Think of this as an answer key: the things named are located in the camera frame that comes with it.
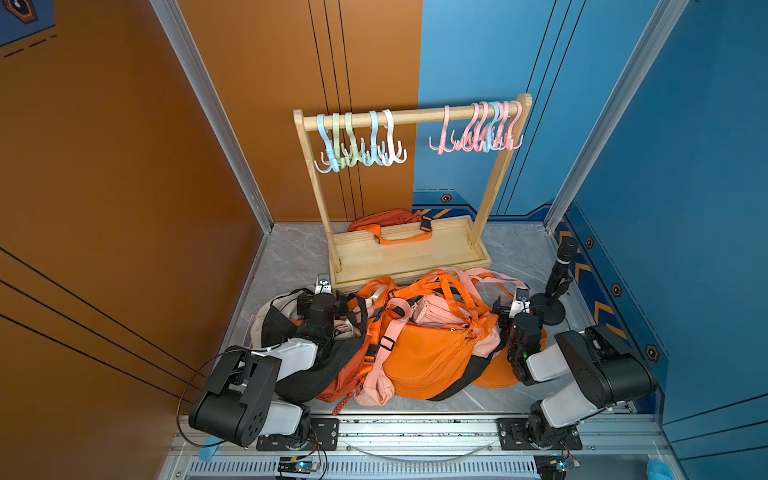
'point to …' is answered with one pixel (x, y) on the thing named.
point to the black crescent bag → (475, 367)
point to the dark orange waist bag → (396, 226)
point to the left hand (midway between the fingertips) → (323, 288)
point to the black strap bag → (278, 322)
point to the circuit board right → (554, 466)
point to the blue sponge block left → (206, 452)
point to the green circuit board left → (296, 465)
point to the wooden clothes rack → (421, 248)
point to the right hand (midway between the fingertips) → (517, 300)
